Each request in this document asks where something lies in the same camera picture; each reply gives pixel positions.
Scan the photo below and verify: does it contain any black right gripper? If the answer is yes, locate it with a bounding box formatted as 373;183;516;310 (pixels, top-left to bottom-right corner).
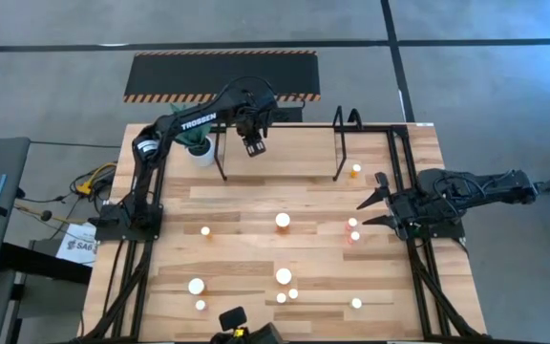
356;172;422;241

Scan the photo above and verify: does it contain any potted snake plant white pot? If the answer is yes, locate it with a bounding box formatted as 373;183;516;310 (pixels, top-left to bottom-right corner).
168;103;217;168

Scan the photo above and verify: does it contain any black hazard-striped floor mat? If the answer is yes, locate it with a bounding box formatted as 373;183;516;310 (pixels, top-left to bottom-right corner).
122;50;322;104

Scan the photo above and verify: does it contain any white printed paper sheet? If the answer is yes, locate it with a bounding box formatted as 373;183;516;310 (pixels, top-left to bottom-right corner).
55;222;98;268

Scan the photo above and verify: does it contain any black side table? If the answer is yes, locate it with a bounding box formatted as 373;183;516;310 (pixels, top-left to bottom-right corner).
0;241;94;286

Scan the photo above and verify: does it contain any wooden shelf black wire frame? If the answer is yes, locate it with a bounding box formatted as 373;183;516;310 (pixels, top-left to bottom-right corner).
213;103;363;183

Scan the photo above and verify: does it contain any yellow power cable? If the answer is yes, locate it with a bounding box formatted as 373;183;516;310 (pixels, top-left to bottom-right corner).
74;161;118;197

